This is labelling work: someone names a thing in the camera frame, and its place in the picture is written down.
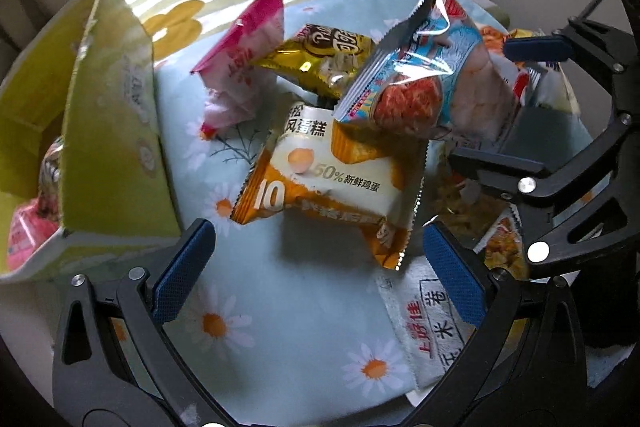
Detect orange white cake packet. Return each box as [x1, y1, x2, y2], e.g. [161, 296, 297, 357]
[229, 101, 430, 270]

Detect small pink snack packet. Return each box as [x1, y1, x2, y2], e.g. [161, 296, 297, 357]
[5, 199, 66, 273]

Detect blue shrimp chips packet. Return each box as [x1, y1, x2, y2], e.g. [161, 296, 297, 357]
[332, 0, 523, 142]

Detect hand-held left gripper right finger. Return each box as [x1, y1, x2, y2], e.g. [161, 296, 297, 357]
[400, 219, 591, 427]

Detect red white snack packet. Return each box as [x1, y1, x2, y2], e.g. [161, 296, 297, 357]
[477, 23, 581, 112]

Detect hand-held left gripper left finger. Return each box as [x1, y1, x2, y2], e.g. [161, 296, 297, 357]
[51, 218, 236, 427]

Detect green cardboard box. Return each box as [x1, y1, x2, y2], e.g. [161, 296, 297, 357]
[0, 0, 183, 283]

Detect gold snack packet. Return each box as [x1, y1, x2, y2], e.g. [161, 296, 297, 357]
[252, 23, 376, 105]

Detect yellow white fries snack packet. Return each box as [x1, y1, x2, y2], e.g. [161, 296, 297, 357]
[430, 142, 531, 280]

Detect light blue daisy bedsheet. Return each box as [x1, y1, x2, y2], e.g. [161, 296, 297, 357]
[30, 0, 640, 413]

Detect white corn roll packet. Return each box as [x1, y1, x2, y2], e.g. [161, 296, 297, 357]
[376, 257, 481, 393]

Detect brown patterned snack packet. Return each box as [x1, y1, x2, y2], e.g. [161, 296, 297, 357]
[37, 137, 66, 208]

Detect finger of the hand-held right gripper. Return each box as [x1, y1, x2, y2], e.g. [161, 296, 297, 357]
[502, 18, 640, 128]
[448, 127, 640, 280]

